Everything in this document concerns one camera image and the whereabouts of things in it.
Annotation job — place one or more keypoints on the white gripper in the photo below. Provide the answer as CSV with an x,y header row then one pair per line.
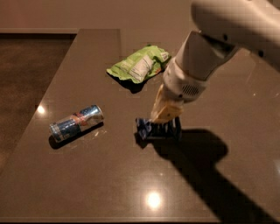
x,y
180,82

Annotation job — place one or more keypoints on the blue rxbar blueberry wrapper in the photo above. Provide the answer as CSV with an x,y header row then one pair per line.
x,y
148,130

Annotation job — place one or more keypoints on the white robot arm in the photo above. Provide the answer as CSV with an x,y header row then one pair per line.
x,y
224,27

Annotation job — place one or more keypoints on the green rice chip bag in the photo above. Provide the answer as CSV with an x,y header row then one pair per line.
x,y
141,65

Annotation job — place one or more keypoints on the blue silver energy drink can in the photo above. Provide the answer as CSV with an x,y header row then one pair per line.
x,y
76,123

